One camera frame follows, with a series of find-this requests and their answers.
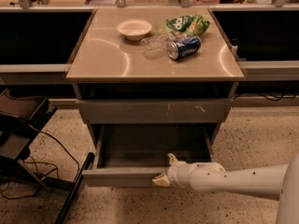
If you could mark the grey drawer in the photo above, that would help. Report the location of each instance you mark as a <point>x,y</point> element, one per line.
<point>131,155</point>
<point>139,111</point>

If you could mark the white bowl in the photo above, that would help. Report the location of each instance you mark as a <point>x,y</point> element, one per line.
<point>134,30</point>

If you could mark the black equipment stand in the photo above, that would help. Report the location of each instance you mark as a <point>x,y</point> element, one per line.
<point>21,121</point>

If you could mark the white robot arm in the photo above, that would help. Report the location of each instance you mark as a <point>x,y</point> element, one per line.
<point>280,182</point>

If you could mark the blue pepsi can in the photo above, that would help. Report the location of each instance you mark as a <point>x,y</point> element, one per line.
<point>183,47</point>

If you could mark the grey drawer cabinet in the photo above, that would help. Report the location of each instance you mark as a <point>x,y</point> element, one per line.
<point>109,67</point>

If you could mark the grey top drawer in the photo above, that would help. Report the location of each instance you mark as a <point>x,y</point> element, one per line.
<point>139,111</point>

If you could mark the clear plastic bottle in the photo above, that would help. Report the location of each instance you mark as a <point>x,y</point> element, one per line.
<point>155,46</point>

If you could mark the green chip bag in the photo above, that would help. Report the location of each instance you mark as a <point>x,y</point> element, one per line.
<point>187,24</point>

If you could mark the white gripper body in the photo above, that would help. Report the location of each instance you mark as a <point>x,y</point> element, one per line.
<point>175,173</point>

